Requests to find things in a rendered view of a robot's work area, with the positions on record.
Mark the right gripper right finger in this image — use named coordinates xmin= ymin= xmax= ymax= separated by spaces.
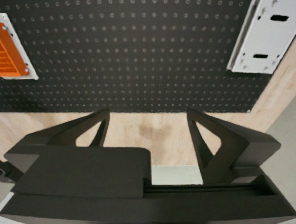
xmin=186 ymin=108 xmax=281 ymax=184

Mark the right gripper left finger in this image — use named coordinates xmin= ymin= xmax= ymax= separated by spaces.
xmin=17 ymin=108 xmax=111 ymax=147

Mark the orange tube rack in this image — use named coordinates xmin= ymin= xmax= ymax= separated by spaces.
xmin=0 ymin=22 xmax=30 ymax=76

